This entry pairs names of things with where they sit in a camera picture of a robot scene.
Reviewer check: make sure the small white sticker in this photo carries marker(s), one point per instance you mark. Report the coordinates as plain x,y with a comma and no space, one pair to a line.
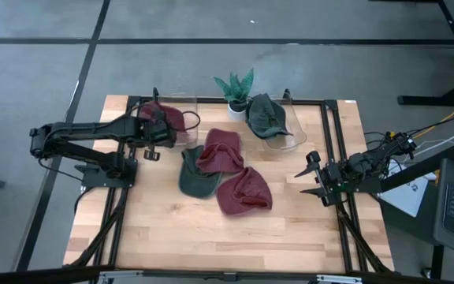
350,102

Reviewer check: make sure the black aluminium table frame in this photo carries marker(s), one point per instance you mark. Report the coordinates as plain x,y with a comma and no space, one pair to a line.
207,98

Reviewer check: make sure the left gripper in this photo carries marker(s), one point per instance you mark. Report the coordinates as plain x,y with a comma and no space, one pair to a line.
144,136

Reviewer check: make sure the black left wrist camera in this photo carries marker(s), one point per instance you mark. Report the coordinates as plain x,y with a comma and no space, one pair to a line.
160,133

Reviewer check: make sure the clear plastic bin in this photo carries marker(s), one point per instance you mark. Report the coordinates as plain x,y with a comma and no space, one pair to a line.
189,138
294,140

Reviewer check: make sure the white plant pot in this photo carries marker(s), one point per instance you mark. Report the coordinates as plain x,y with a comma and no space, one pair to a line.
235,114

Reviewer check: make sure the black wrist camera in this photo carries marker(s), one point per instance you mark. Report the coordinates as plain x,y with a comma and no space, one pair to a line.
334,173
160,133

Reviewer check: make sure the silver metal bracket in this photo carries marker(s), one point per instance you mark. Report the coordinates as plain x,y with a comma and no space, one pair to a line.
120,276
339,279

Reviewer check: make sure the green artificial plant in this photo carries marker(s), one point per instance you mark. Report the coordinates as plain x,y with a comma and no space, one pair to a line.
237,88

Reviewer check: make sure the maroon baseball cap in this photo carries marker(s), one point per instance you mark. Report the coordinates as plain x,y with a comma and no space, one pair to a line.
221,152
170,116
246,193

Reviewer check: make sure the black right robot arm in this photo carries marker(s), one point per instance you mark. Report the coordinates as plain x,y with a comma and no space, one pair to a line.
373,163

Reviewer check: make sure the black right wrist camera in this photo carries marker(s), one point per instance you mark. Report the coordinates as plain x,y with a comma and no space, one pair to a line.
334,173

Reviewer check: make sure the black side table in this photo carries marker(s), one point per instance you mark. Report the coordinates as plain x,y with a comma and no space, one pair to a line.
420,167

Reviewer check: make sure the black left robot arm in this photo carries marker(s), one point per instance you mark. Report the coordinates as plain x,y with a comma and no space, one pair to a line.
93,128

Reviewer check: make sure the black stand foot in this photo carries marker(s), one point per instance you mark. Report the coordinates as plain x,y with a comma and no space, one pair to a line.
436,100

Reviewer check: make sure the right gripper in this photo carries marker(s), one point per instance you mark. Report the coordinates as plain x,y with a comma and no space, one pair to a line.
331,193

